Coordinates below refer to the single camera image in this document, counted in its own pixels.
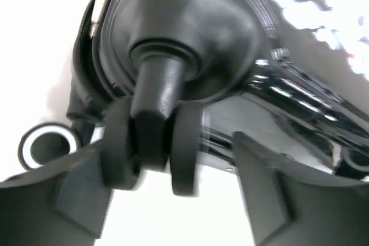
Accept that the black white space-print suitcase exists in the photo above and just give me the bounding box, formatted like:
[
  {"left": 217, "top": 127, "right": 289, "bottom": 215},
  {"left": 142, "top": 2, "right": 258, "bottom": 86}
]
[{"left": 17, "top": 0, "right": 369, "bottom": 196}]

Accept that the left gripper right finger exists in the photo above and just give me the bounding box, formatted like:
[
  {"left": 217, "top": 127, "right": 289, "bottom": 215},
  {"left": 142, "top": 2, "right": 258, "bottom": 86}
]
[{"left": 232, "top": 132, "right": 368, "bottom": 245}]

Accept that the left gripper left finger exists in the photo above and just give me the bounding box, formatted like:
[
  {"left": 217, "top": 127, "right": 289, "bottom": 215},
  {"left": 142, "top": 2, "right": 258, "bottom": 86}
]
[{"left": 1, "top": 142, "right": 111, "bottom": 246}]

